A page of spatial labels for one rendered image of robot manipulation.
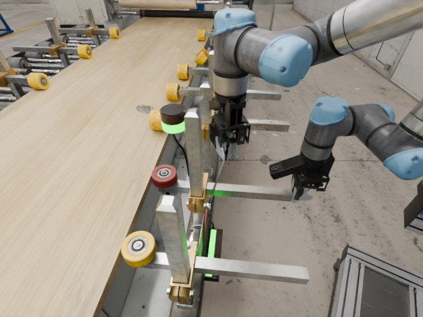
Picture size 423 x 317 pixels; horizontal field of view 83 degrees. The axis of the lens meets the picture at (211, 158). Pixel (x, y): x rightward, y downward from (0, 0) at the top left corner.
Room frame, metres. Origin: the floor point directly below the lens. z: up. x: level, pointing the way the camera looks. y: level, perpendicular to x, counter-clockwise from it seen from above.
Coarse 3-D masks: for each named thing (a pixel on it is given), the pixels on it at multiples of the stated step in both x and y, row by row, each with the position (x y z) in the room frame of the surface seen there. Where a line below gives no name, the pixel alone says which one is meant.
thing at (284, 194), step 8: (176, 184) 0.54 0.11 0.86; (184, 184) 0.54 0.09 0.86; (208, 184) 0.54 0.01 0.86; (224, 184) 0.54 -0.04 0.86; (232, 184) 0.54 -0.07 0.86; (184, 192) 0.52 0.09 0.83; (208, 192) 0.52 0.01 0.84; (216, 192) 0.51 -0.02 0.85; (224, 192) 0.51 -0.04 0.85; (232, 192) 0.51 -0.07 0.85; (240, 192) 0.51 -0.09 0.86; (248, 192) 0.50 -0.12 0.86; (256, 192) 0.50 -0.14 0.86; (264, 192) 0.50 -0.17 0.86; (272, 192) 0.50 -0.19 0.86; (280, 192) 0.50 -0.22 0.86; (288, 192) 0.50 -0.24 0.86; (280, 200) 0.49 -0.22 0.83; (288, 200) 0.49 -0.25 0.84
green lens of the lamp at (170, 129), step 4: (164, 124) 0.48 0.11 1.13; (180, 124) 0.48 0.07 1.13; (164, 128) 0.48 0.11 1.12; (168, 128) 0.47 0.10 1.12; (172, 128) 0.47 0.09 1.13; (176, 128) 0.47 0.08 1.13; (180, 128) 0.48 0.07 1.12; (184, 128) 0.49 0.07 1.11; (168, 132) 0.47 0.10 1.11; (172, 132) 0.47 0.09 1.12; (176, 132) 0.47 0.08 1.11
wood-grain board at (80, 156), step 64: (128, 64) 1.52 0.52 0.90; (192, 64) 1.52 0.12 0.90; (0, 128) 0.80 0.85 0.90; (64, 128) 0.80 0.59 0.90; (128, 128) 0.80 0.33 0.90; (0, 192) 0.47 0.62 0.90; (64, 192) 0.47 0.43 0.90; (128, 192) 0.47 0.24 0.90; (0, 256) 0.27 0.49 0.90; (64, 256) 0.27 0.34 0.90
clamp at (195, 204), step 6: (204, 174) 0.57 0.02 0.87; (204, 180) 0.55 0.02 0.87; (204, 186) 0.52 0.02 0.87; (204, 192) 0.49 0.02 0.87; (192, 198) 0.47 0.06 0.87; (198, 198) 0.47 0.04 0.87; (204, 198) 0.47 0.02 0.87; (186, 204) 0.46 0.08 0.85; (192, 204) 0.45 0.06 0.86; (198, 204) 0.45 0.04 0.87; (192, 210) 0.45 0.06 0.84; (198, 210) 0.45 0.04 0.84
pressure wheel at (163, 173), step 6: (156, 168) 0.57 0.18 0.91; (162, 168) 0.57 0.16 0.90; (168, 168) 0.57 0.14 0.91; (174, 168) 0.57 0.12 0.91; (156, 174) 0.54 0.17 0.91; (162, 174) 0.54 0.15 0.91; (168, 174) 0.54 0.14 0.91; (174, 174) 0.54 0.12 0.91; (156, 180) 0.51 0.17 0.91; (162, 180) 0.51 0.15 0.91; (168, 180) 0.51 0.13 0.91; (174, 180) 0.53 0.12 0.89; (156, 186) 0.51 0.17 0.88; (162, 186) 0.51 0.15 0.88; (168, 186) 0.51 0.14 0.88; (168, 192) 0.54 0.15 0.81
